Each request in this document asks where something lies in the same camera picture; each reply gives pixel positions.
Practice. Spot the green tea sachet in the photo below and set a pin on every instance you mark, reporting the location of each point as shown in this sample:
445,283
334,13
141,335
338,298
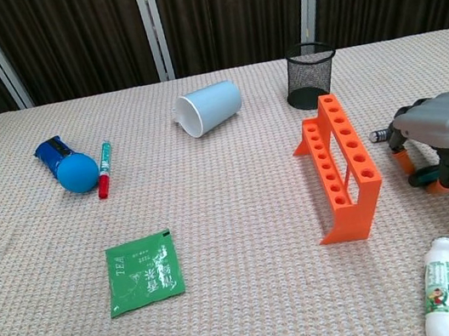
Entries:
143,274

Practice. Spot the black mesh pen holder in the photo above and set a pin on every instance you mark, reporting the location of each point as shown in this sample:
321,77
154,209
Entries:
310,80

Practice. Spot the beige woven tablecloth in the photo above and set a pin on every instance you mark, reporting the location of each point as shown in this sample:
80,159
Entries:
240,260

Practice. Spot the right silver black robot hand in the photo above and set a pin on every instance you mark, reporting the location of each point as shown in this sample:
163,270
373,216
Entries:
436,119

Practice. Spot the blue ball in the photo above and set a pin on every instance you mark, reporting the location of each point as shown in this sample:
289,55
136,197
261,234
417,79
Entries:
77,174

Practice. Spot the blue snack packet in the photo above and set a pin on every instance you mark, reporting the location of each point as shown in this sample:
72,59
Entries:
49,152

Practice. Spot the orange tool rack with holes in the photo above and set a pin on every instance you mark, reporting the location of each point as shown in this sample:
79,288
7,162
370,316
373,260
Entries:
352,146

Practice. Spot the light blue plastic mug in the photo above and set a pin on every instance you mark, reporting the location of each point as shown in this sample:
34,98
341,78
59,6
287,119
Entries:
213,103

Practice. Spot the green marker with red cap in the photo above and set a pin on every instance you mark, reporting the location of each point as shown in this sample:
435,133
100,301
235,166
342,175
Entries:
105,164

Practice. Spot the black silver precision screwdriver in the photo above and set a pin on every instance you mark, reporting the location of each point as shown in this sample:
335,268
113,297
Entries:
379,135

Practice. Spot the white bottle with green label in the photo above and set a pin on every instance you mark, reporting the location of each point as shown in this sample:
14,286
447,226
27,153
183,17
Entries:
446,294

